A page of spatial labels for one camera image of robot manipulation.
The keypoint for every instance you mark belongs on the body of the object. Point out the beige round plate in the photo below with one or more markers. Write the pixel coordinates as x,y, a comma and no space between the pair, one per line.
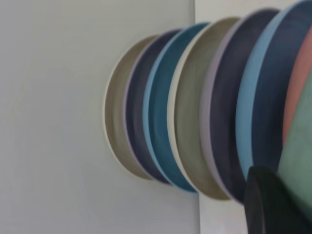
115,117
187,117

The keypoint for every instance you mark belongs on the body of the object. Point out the blue plate with light rim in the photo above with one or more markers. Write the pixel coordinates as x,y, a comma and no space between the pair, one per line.
265,109
158,117

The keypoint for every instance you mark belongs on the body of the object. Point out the pink round plate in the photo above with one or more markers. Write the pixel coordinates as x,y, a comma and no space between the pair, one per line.
296,97

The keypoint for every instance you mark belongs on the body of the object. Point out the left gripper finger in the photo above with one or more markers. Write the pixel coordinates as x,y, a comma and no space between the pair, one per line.
270,207

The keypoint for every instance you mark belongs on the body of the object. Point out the green round plate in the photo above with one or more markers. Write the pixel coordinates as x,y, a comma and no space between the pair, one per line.
302,146

